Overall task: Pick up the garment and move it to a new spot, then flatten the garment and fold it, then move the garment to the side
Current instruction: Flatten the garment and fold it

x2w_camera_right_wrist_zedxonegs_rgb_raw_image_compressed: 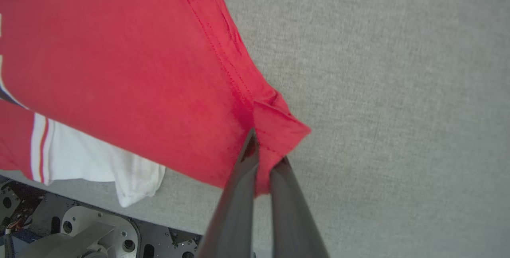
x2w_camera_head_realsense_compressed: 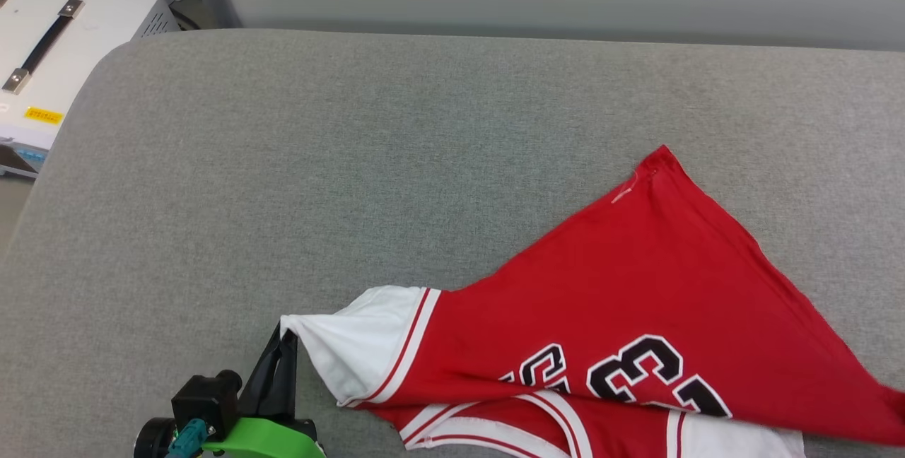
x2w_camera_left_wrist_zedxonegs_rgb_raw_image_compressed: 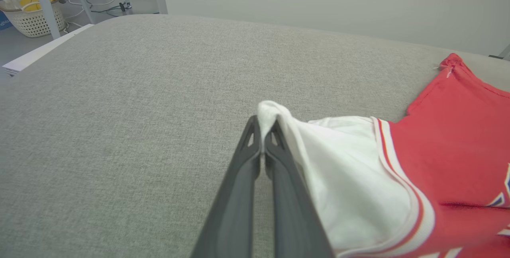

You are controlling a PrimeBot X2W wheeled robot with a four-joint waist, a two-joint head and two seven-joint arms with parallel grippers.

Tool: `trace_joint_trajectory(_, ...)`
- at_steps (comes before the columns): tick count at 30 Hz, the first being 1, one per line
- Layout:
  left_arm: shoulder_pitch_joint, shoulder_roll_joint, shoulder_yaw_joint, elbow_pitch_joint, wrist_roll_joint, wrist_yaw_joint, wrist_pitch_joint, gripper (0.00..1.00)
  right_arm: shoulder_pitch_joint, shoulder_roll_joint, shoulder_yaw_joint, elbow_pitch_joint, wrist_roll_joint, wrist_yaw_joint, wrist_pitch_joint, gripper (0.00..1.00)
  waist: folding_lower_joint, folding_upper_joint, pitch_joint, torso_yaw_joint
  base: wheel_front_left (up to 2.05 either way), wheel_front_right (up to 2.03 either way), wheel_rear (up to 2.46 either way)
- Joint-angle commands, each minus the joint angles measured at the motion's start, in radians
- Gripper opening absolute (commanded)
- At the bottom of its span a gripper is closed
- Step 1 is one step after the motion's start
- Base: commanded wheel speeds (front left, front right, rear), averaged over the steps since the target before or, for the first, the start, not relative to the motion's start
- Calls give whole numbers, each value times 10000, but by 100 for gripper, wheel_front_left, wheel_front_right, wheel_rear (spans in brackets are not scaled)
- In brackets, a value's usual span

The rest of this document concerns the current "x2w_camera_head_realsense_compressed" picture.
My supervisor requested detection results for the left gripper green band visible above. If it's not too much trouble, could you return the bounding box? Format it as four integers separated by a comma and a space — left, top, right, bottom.
134, 324, 326, 458

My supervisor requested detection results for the red white basketball jersey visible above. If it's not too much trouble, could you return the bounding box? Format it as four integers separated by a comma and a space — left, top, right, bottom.
281, 145, 905, 458

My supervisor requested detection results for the white box appliance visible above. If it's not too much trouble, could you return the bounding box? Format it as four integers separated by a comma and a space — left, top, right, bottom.
0, 0, 180, 180

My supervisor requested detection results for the teal plug gripper cable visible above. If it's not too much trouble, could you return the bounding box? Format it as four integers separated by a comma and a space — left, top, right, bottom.
166, 421, 209, 458

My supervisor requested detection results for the black carry handle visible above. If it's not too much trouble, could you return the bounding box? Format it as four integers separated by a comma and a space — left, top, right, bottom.
2, 0, 86, 95

